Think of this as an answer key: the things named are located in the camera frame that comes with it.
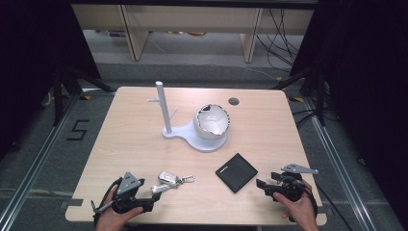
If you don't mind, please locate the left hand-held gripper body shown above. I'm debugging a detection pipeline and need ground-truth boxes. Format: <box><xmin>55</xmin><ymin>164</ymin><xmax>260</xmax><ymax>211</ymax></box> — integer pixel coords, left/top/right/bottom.
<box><xmin>90</xmin><ymin>171</ymin><xmax>154</xmax><ymax>216</ymax></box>

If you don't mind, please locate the black square wallet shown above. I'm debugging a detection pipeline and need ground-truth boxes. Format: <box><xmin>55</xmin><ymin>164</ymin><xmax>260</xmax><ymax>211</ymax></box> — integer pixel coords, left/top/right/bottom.
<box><xmin>215</xmin><ymin>152</ymin><xmax>259</xmax><ymax>194</ymax></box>

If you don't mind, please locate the white eggshell-shaped bowl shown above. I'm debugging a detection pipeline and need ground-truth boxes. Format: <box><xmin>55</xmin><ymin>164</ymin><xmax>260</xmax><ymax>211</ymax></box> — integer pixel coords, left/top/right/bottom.
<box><xmin>192</xmin><ymin>102</ymin><xmax>232</xmax><ymax>141</ymax></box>

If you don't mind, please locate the black metal stand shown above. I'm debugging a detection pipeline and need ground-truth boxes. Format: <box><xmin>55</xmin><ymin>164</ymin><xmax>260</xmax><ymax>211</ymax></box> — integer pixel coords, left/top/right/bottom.
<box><xmin>52</xmin><ymin>63</ymin><xmax>117</xmax><ymax>127</ymax></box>
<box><xmin>271</xmin><ymin>63</ymin><xmax>327</xmax><ymax>127</ymax></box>

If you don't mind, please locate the bundle of black cables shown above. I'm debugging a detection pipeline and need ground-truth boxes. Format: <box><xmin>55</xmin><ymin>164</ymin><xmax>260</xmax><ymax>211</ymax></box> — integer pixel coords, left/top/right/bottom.
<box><xmin>255</xmin><ymin>8</ymin><xmax>305</xmax><ymax>73</ymax></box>

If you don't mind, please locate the person's right hand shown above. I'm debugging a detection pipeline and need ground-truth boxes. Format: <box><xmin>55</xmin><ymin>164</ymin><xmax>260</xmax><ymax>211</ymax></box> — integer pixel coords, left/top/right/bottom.
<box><xmin>273</xmin><ymin>179</ymin><xmax>319</xmax><ymax>231</ymax></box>

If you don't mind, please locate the white stand with pole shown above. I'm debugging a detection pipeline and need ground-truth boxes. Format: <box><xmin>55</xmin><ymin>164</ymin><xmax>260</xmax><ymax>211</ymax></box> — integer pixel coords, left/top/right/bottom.
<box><xmin>146</xmin><ymin>80</ymin><xmax>230</xmax><ymax>153</ymax></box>

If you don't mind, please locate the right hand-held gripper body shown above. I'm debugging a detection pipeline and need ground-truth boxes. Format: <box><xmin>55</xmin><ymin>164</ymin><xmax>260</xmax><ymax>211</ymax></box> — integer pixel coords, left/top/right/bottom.
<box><xmin>274</xmin><ymin>163</ymin><xmax>319</xmax><ymax>203</ymax></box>

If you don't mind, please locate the person's left hand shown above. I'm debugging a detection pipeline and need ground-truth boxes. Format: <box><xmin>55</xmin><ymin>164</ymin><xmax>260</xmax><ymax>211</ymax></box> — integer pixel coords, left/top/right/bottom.
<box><xmin>95</xmin><ymin>186</ymin><xmax>144</xmax><ymax>231</ymax></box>

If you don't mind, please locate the black curtain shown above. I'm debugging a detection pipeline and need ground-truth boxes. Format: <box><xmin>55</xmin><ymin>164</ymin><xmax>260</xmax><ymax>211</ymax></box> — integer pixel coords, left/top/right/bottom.
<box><xmin>0</xmin><ymin>0</ymin><xmax>102</xmax><ymax>162</ymax></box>
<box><xmin>289</xmin><ymin>0</ymin><xmax>408</xmax><ymax>230</ymax></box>

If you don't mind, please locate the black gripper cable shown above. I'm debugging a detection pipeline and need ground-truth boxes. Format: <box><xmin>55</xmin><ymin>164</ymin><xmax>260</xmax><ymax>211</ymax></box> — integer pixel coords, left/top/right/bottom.
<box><xmin>301</xmin><ymin>179</ymin><xmax>355</xmax><ymax>231</ymax></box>
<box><xmin>91</xmin><ymin>177</ymin><xmax>124</xmax><ymax>226</ymax></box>

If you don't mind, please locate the aluminium floor rail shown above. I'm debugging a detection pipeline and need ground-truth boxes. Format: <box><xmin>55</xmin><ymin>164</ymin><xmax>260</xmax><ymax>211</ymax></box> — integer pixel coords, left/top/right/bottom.
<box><xmin>302</xmin><ymin>96</ymin><xmax>378</xmax><ymax>231</ymax></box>
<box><xmin>0</xmin><ymin>91</ymin><xmax>82</xmax><ymax>231</ymax></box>

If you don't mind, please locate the light wooden desk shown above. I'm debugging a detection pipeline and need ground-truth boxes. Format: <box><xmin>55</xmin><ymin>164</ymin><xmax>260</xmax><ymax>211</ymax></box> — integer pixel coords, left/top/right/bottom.
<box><xmin>70</xmin><ymin>3</ymin><xmax>316</xmax><ymax>64</ymax></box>

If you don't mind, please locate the silver car key with keyring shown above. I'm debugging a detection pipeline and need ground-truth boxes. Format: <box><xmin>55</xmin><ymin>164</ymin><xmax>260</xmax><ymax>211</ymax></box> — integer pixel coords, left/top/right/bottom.
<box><xmin>150</xmin><ymin>170</ymin><xmax>196</xmax><ymax>194</ymax></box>

